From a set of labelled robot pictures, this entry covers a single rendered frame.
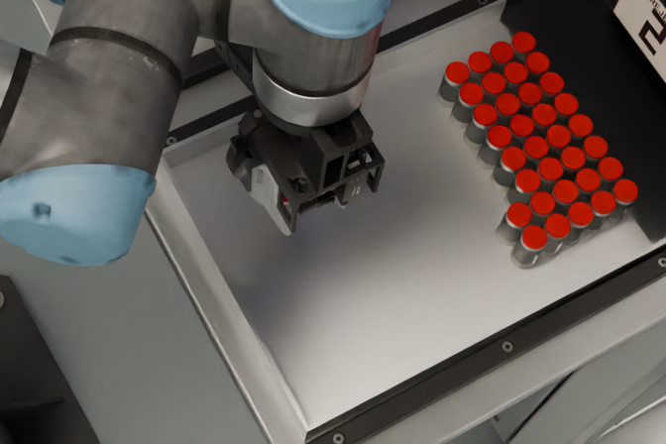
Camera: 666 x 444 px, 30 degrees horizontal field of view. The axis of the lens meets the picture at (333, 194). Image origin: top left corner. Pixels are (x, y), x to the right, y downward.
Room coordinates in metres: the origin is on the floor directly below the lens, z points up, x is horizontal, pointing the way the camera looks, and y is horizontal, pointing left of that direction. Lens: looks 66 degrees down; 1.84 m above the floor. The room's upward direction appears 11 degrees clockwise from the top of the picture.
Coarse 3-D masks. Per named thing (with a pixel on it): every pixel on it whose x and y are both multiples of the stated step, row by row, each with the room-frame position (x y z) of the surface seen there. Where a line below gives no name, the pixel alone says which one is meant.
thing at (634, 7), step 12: (624, 0) 0.59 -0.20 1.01; (636, 0) 0.58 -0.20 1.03; (648, 0) 0.57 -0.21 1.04; (624, 12) 0.59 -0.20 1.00; (636, 12) 0.58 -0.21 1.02; (648, 12) 0.57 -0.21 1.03; (660, 12) 0.56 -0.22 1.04; (624, 24) 0.58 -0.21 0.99; (636, 24) 0.57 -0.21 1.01; (660, 24) 0.56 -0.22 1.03; (636, 36) 0.57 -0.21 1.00; (648, 36) 0.56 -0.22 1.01; (660, 48) 0.55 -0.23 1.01; (660, 60) 0.55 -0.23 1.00; (660, 72) 0.54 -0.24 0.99
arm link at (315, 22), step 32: (256, 0) 0.37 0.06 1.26; (288, 0) 0.36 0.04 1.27; (320, 0) 0.36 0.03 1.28; (352, 0) 0.36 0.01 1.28; (384, 0) 0.38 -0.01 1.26; (256, 32) 0.36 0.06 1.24; (288, 32) 0.36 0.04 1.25; (320, 32) 0.36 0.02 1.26; (352, 32) 0.36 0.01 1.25; (288, 64) 0.36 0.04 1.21; (320, 64) 0.36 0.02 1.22; (352, 64) 0.37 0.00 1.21; (320, 96) 0.36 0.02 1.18
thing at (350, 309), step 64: (384, 64) 0.56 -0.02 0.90; (448, 64) 0.58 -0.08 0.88; (384, 128) 0.50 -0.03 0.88; (448, 128) 0.52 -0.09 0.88; (192, 192) 0.41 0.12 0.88; (384, 192) 0.44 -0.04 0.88; (448, 192) 0.45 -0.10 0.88; (256, 256) 0.36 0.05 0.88; (320, 256) 0.38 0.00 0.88; (384, 256) 0.39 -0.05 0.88; (448, 256) 0.40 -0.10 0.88; (576, 256) 0.42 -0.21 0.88; (640, 256) 0.42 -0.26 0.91; (256, 320) 0.31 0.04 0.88; (320, 320) 0.32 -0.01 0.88; (384, 320) 0.33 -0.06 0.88; (448, 320) 0.34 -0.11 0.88; (512, 320) 0.34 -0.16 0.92; (320, 384) 0.27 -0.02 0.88; (384, 384) 0.28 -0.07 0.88
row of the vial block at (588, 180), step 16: (496, 48) 0.58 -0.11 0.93; (512, 48) 0.58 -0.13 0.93; (496, 64) 0.57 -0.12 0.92; (512, 64) 0.56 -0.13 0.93; (512, 80) 0.55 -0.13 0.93; (528, 96) 0.54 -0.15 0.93; (528, 112) 0.53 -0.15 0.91; (544, 112) 0.52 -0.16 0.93; (544, 128) 0.51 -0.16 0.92; (560, 128) 0.51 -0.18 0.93; (560, 144) 0.50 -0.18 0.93; (560, 160) 0.49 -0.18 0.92; (576, 160) 0.49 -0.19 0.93; (576, 176) 0.47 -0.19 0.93; (592, 176) 0.47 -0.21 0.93; (592, 192) 0.46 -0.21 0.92; (608, 192) 0.46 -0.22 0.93; (592, 208) 0.45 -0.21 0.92; (608, 208) 0.45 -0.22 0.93; (592, 224) 0.44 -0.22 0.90
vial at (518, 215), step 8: (512, 208) 0.43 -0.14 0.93; (520, 208) 0.43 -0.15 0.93; (528, 208) 0.43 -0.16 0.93; (504, 216) 0.43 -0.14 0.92; (512, 216) 0.42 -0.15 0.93; (520, 216) 0.42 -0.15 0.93; (528, 216) 0.43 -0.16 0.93; (504, 224) 0.42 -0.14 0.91; (512, 224) 0.42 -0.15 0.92; (520, 224) 0.42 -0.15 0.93; (528, 224) 0.43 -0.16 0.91; (496, 232) 0.43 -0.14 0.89; (504, 232) 0.42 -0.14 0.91; (512, 232) 0.42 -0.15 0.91; (520, 232) 0.42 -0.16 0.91; (504, 240) 0.42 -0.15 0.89; (512, 240) 0.42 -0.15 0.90
